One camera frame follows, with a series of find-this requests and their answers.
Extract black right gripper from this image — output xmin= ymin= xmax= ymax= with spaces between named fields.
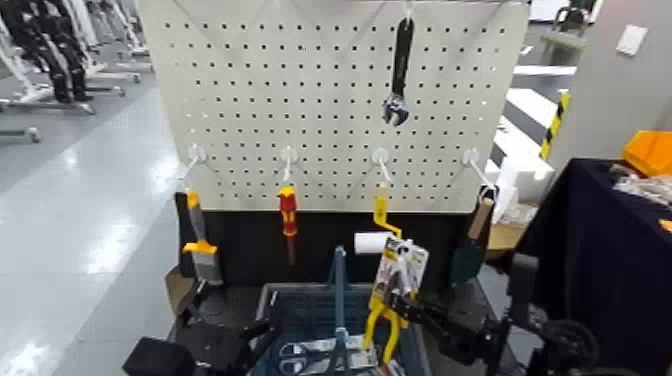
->
xmin=389 ymin=293 xmax=500 ymax=366

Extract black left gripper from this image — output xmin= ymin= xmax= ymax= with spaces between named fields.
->
xmin=180 ymin=319 xmax=283 ymax=376

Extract yellow pliers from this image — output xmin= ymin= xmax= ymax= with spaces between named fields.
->
xmin=362 ymin=235 xmax=431 ymax=367

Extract blue scissors on white card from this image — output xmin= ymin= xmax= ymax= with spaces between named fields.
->
xmin=278 ymin=335 xmax=377 ymax=376

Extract black backboard panel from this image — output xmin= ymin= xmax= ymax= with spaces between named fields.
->
xmin=175 ymin=191 xmax=495 ymax=290

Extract brown cardboard piece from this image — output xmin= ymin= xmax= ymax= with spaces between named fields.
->
xmin=164 ymin=266 xmax=197 ymax=316

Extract brown cardboard box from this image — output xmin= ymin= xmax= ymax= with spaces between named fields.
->
xmin=485 ymin=220 xmax=529 ymax=261

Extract red yellow screwdriver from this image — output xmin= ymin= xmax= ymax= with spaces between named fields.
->
xmin=277 ymin=186 xmax=299 ymax=266

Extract grey scraper with orange guard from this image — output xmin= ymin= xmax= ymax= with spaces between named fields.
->
xmin=180 ymin=188 xmax=226 ymax=287

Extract white foam block stack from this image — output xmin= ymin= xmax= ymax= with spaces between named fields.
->
xmin=482 ymin=117 xmax=557 ymax=224

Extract table with black cloth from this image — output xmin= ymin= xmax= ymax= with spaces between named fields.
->
xmin=503 ymin=157 xmax=672 ymax=376

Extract white metal pegboard panel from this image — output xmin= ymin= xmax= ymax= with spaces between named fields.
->
xmin=135 ymin=0 xmax=530 ymax=214

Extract clear plastic bag pile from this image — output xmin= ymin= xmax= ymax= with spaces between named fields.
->
xmin=608 ymin=165 xmax=672 ymax=206

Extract black adjustable wrench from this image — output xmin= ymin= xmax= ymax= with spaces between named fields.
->
xmin=382 ymin=16 xmax=417 ymax=127

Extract orange plastic bin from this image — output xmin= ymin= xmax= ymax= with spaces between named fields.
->
xmin=621 ymin=130 xmax=672 ymax=177

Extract grey stand base with caster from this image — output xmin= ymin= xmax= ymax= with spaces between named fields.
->
xmin=0 ymin=125 xmax=43 ymax=144

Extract black white robot on stand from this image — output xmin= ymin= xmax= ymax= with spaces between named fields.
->
xmin=0 ymin=0 xmax=98 ymax=116
xmin=68 ymin=0 xmax=153 ymax=85

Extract blue grey crate with handle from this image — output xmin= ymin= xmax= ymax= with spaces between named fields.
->
xmin=250 ymin=245 xmax=434 ymax=376

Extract trowel with wooden handle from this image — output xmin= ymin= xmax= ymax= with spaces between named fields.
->
xmin=450 ymin=186 xmax=499 ymax=289

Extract yellow handled white paint roller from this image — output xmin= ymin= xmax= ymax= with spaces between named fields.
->
xmin=354 ymin=183 xmax=404 ymax=257

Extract yellow black striped post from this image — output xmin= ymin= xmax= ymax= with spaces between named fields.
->
xmin=539 ymin=90 xmax=573 ymax=161

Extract grey chair with black frame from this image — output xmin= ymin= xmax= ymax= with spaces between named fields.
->
xmin=540 ymin=0 xmax=605 ymax=51

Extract white wall switch plate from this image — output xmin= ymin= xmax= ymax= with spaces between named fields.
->
xmin=615 ymin=23 xmax=650 ymax=56

